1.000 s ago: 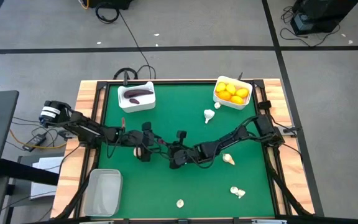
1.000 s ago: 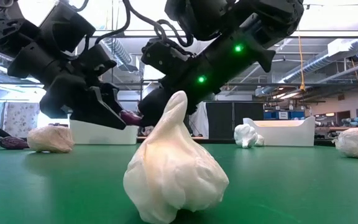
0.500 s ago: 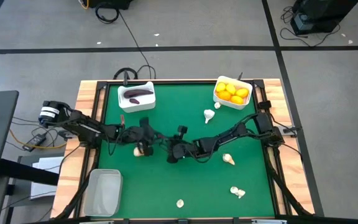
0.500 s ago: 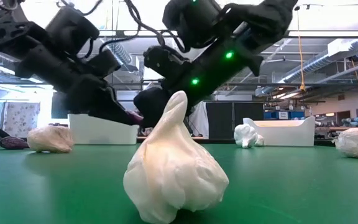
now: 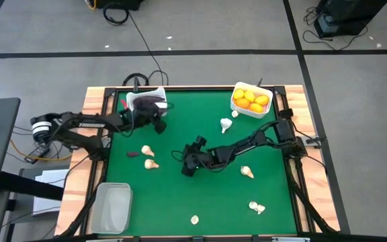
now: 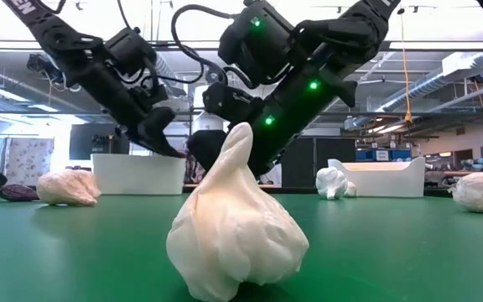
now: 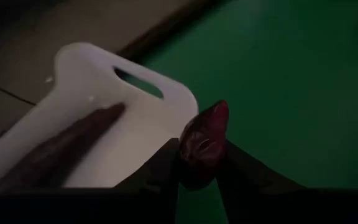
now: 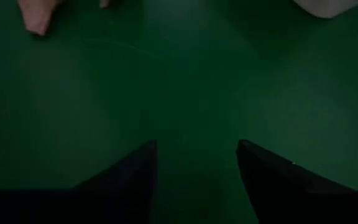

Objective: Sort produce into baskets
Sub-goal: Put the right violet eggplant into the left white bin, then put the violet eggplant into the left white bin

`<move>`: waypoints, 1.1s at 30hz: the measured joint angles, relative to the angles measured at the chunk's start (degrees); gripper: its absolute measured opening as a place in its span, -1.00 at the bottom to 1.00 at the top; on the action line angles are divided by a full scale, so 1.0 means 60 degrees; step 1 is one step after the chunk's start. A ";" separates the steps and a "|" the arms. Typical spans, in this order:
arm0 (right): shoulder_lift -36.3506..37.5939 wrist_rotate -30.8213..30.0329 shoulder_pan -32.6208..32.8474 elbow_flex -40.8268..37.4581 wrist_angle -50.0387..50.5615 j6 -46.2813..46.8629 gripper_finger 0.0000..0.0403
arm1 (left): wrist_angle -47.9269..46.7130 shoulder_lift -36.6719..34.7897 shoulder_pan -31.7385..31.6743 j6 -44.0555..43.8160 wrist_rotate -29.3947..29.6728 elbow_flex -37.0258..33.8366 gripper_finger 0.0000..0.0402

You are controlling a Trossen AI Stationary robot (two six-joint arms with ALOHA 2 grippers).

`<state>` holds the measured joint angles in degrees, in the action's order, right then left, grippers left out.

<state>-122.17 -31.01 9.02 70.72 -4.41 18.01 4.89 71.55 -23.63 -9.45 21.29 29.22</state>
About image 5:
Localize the white plastic basket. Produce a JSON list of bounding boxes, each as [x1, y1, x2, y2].
[[230, 81, 274, 120], [125, 86, 168, 117]]

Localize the white garlic bulb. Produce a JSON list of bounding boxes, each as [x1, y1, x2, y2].
[[220, 118, 233, 134]]

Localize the green table mat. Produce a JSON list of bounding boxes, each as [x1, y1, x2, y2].
[[105, 89, 298, 236]]

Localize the translucent grey plastic bin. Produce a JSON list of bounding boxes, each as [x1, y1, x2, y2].
[[89, 182, 134, 235]]

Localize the white paper sheets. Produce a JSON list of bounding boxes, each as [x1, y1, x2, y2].
[[32, 169, 70, 216]]

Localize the black power adapter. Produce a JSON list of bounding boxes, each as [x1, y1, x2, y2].
[[24, 143, 52, 165]]

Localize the black equipment box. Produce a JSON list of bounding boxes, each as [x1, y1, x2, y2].
[[94, 0, 146, 11]]

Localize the black desk beam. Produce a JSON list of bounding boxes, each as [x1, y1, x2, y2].
[[0, 171, 65, 202]]

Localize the large black equipment case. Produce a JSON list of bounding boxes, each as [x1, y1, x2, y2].
[[313, 0, 387, 38]]

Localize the black looped cable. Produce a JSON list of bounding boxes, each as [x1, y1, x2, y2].
[[122, 69, 169, 87]]

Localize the black coiled floor cable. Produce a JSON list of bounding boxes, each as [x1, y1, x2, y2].
[[102, 1, 169, 87]]

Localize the yellow floor cable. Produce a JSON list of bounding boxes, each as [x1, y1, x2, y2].
[[10, 139, 73, 162]]

